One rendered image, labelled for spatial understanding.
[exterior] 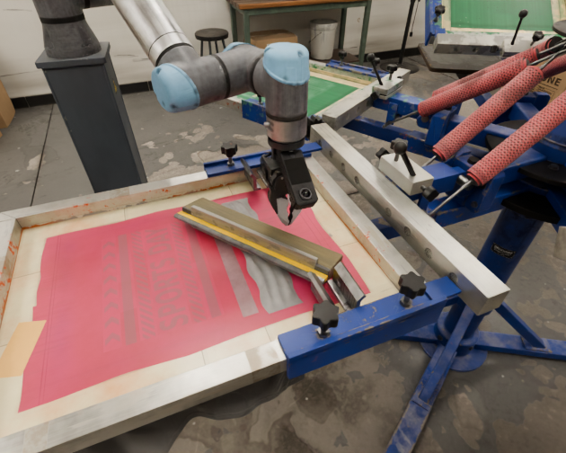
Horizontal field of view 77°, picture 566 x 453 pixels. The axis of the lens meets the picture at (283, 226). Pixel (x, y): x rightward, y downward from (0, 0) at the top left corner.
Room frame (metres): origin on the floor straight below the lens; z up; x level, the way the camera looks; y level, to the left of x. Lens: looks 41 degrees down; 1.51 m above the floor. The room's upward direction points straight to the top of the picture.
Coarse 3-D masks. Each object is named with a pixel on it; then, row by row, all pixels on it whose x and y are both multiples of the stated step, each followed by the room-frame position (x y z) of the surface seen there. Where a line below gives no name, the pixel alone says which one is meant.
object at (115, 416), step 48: (144, 192) 0.73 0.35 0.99; (192, 192) 0.77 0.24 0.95; (336, 192) 0.72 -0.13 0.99; (0, 240) 0.55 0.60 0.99; (384, 240) 0.55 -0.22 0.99; (0, 288) 0.43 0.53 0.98; (192, 384) 0.24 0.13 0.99; (240, 384) 0.25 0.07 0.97; (48, 432) 0.18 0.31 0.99; (96, 432) 0.18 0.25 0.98
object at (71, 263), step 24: (264, 192) 0.77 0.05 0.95; (144, 216) 0.67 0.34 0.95; (168, 216) 0.67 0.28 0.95; (264, 216) 0.67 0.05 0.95; (312, 216) 0.67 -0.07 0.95; (48, 240) 0.59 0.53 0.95; (72, 240) 0.59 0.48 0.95; (96, 240) 0.59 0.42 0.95; (216, 240) 0.59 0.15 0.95; (48, 264) 0.51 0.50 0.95; (72, 264) 0.51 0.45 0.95; (96, 264) 0.51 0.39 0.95; (48, 288) 0.45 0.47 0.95; (72, 288) 0.45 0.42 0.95; (96, 288) 0.45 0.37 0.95
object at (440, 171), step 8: (424, 168) 0.75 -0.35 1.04; (432, 168) 0.75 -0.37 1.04; (440, 168) 0.75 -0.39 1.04; (448, 168) 0.75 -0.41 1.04; (440, 176) 0.72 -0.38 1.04; (448, 176) 0.72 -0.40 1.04; (456, 176) 0.73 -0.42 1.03; (432, 184) 0.70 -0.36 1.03; (440, 184) 0.71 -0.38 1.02; (448, 184) 0.72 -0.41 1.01; (440, 192) 0.72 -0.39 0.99
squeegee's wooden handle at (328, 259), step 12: (192, 204) 0.67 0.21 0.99; (204, 204) 0.68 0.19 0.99; (216, 204) 0.68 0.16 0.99; (228, 216) 0.63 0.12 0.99; (240, 216) 0.63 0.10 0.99; (252, 228) 0.58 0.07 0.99; (264, 228) 0.59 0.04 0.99; (276, 228) 0.59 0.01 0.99; (288, 240) 0.55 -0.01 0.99; (300, 240) 0.55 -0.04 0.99; (312, 252) 0.51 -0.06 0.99; (324, 252) 0.52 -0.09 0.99; (324, 264) 0.47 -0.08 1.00; (336, 264) 0.48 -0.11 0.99
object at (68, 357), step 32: (224, 256) 0.54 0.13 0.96; (224, 288) 0.45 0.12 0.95; (256, 288) 0.45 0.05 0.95; (32, 320) 0.38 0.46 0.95; (64, 320) 0.38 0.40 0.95; (96, 320) 0.38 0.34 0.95; (224, 320) 0.38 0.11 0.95; (256, 320) 0.38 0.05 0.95; (32, 352) 0.31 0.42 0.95; (64, 352) 0.31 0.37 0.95; (96, 352) 0.31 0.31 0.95; (128, 352) 0.31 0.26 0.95; (160, 352) 0.31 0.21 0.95; (192, 352) 0.31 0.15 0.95; (32, 384) 0.26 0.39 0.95; (64, 384) 0.26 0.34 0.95; (96, 384) 0.26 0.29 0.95
